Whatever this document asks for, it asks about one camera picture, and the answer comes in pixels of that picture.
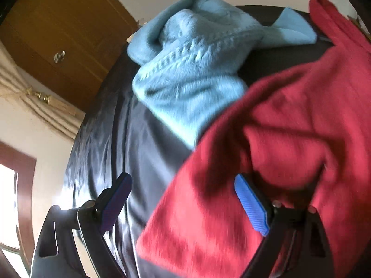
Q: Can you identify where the light blue sweater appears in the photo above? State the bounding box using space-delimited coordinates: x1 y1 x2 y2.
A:
127 0 317 151

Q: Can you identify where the wooden door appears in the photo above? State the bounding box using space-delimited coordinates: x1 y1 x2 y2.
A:
0 0 140 111

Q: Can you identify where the beige curtain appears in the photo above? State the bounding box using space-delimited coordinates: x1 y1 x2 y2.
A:
0 42 86 141

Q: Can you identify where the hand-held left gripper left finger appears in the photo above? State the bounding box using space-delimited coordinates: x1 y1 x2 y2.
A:
30 172 133 278

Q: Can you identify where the red sweater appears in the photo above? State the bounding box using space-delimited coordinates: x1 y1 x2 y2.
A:
136 0 371 278

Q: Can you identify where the black table cover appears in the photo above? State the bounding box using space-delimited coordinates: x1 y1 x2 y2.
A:
62 4 342 278

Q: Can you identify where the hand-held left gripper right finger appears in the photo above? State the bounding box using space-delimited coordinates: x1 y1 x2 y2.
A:
234 174 337 278

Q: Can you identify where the brown framed window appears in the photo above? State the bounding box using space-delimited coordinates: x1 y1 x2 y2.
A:
0 142 38 278

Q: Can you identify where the gold curtain tassel tieback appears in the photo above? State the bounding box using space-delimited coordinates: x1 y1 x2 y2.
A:
25 88 77 116

